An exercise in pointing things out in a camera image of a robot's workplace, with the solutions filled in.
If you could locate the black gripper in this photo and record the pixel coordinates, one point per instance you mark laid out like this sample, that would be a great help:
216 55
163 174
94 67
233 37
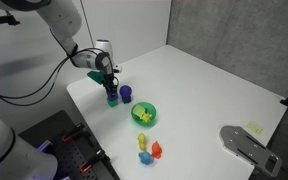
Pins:
109 75

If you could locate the blue cube block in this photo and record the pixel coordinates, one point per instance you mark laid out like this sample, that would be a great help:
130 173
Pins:
112 97

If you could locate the dark blue small block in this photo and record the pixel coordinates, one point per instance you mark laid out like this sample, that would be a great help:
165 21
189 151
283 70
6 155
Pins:
126 99

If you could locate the lime green block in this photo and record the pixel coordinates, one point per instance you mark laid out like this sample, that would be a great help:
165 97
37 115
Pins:
138 110

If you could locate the green translucent bowl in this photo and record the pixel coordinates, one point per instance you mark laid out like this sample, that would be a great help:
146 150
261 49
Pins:
135 121

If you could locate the purple ball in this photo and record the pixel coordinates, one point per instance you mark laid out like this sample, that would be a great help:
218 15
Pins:
125 90

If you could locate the yellow star toy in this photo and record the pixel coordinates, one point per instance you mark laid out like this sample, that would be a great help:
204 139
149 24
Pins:
146 117

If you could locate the black clamp with orange tip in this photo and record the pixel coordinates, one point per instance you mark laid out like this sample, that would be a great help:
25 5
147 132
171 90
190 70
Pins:
92 161
72 132

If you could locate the yellow toy figure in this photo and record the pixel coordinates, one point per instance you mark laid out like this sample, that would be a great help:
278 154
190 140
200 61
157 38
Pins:
141 140

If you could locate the orange toy figure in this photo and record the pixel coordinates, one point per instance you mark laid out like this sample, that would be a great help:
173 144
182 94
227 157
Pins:
156 149

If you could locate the light blue toy figure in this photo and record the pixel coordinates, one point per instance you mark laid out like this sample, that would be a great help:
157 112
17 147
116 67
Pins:
145 158

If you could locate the black perforated base board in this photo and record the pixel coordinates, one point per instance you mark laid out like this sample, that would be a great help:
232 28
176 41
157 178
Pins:
67 155

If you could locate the pale yellow sticky note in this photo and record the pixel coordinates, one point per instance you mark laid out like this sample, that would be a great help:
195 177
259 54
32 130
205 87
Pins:
254 127

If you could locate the grey metal plate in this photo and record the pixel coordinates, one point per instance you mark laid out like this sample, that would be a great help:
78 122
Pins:
247 148

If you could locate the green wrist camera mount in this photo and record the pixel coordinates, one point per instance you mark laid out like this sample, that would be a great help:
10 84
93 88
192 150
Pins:
95 76

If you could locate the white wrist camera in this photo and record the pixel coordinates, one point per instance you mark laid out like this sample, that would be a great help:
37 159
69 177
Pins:
117 69

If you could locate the black camera boom bar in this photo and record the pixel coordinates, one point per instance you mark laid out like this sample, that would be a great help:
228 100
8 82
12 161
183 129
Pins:
0 20

